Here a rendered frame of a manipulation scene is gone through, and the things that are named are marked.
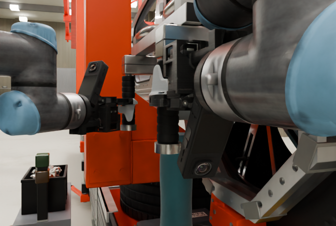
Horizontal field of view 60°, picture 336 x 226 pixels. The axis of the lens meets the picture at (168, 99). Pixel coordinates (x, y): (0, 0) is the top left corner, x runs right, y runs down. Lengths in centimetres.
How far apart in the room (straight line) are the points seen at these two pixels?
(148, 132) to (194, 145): 78
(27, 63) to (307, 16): 45
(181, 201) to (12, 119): 46
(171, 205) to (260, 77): 63
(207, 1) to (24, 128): 36
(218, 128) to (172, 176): 45
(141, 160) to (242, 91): 91
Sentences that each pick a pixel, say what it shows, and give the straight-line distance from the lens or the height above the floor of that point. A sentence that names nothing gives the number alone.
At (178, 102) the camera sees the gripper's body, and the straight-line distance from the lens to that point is 34.
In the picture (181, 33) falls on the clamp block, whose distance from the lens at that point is 46.
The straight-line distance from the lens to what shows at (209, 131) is 32.
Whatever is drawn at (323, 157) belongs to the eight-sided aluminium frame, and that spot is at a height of 74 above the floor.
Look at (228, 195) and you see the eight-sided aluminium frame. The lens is 74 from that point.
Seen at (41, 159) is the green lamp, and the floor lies 65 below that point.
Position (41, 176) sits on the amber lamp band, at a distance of 101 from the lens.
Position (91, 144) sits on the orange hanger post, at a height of 67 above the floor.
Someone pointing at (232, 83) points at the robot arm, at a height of 85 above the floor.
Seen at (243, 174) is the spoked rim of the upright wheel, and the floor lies 63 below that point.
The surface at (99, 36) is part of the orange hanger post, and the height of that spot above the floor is 105.
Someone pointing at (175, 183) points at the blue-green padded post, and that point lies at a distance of 77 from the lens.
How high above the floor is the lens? 84
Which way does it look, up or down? level
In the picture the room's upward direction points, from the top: straight up
